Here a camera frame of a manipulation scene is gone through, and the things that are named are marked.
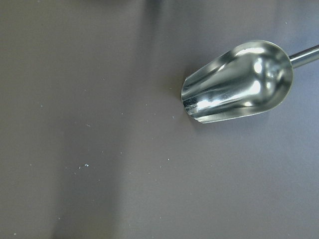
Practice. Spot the steel scoop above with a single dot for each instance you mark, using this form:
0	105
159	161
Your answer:
252	78

